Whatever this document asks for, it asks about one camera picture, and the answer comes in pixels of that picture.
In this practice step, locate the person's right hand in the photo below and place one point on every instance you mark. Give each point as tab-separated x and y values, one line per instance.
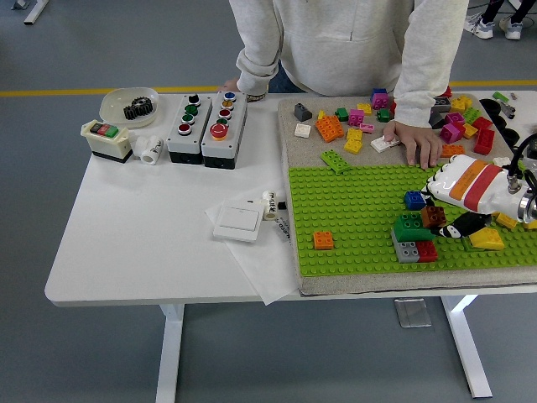
231	84

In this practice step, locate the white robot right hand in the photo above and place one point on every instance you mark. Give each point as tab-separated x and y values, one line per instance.
474	184

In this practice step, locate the person's left hand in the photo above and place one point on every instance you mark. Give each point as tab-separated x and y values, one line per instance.
415	138

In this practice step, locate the brown square toy brick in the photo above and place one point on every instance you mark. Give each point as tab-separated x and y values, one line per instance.
433	216

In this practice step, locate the blue square toy brick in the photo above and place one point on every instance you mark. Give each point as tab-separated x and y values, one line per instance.
413	200
377	91

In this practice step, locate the dark grey sloped brick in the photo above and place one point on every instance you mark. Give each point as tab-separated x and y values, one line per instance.
438	121
303	113

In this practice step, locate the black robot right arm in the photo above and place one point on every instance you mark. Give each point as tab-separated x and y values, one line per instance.
529	207

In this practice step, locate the person's left forearm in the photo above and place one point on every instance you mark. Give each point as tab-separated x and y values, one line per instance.
419	92

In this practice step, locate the person's right forearm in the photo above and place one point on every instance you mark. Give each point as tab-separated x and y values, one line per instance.
256	67

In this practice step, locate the magenta toy brick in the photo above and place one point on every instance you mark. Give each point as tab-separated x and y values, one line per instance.
451	133

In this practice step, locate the small white toy brick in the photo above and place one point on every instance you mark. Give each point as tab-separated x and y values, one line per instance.
502	161

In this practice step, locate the red square toy brick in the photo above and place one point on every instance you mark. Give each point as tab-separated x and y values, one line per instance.
393	107
482	123
427	252

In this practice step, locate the orange long toy brick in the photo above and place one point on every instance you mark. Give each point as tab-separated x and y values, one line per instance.
452	150

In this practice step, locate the small green toy brick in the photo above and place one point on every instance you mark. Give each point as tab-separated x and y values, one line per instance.
382	115
342	115

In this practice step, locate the red long toy brick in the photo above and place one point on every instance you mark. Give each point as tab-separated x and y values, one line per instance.
484	142

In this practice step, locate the pink square toy brick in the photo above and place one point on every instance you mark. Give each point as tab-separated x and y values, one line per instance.
454	118
356	118
380	102

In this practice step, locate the grey brick with rings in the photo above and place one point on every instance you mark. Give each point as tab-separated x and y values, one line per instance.
442	103

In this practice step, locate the red sloped brick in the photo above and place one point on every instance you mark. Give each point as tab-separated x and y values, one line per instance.
449	92

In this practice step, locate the yellow curved brick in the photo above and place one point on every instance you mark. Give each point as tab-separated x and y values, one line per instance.
488	240

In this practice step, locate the lime green toy brick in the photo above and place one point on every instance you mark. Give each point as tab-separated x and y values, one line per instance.
472	115

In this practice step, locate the green long toy brick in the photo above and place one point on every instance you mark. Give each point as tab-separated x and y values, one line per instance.
405	228

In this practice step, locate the orange wide toy brick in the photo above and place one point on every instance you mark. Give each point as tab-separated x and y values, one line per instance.
329	130

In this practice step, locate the tiny yellow toy brick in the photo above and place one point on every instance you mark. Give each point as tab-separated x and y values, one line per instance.
321	115

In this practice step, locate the grey toy brick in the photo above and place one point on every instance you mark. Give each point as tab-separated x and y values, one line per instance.
406	252

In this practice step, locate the orange square toy brick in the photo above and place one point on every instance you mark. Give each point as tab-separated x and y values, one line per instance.
323	241

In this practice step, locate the white double tile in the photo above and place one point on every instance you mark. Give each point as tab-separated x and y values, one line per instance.
379	144

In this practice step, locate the pink flat tile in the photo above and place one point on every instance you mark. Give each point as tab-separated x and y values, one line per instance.
366	128

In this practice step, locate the small black box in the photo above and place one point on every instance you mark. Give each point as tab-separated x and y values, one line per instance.
533	149

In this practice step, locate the grey emergency-stop control box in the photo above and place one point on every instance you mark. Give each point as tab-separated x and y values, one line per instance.
216	152

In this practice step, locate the grey metal part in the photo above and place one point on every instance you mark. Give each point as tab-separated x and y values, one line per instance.
508	110

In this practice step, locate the grey four-button control box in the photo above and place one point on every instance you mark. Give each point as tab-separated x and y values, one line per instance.
178	147

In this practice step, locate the green flat studded plate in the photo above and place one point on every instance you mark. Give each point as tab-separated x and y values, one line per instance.
335	162

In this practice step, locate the white square tile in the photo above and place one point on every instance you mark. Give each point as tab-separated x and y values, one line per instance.
302	130

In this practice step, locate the black metal gear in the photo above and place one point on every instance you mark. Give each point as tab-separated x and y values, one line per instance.
131	114
145	107

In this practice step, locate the small green flat piece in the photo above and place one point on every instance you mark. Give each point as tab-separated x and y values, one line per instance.
500	97

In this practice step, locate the lime green studded baseplate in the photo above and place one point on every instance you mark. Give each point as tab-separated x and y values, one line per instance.
335	201

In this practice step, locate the white pipe tee fitting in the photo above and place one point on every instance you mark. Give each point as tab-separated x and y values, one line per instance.
152	153

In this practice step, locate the person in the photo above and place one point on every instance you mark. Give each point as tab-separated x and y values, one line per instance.
335	42
482	27

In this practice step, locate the white plastic bowl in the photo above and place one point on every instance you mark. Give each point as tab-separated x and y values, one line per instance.
112	108

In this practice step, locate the silver floor plate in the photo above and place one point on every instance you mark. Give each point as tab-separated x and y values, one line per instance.
413	312

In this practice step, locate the printed label strip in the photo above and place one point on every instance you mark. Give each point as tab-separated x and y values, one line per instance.
283	231

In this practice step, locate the white table leg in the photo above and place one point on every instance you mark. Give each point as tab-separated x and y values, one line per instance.
465	344
170	357

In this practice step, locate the white table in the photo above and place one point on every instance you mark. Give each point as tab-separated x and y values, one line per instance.
126	231

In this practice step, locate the white paper sheet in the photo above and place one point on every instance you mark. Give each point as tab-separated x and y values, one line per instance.
260	268

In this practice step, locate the white furniture foot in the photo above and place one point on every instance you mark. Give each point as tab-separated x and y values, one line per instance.
37	10

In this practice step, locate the white wall switch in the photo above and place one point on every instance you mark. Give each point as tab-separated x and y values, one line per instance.
237	221

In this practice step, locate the cream red-green switch box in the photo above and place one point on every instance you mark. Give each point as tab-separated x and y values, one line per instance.
107	147

